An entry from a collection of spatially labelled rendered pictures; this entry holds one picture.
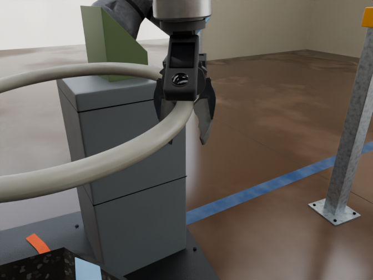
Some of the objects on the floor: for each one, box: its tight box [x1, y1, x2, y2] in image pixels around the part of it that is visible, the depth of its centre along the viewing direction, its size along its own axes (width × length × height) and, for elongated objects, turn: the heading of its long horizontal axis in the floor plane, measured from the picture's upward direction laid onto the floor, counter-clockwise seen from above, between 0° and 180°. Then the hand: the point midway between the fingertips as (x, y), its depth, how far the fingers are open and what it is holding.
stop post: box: [308, 7, 373, 227], centre depth 150 cm, size 20×20×109 cm
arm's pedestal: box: [56, 63, 196, 276], centre depth 135 cm, size 50×50×85 cm
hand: (186, 140), depth 54 cm, fingers closed on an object, 5 cm apart
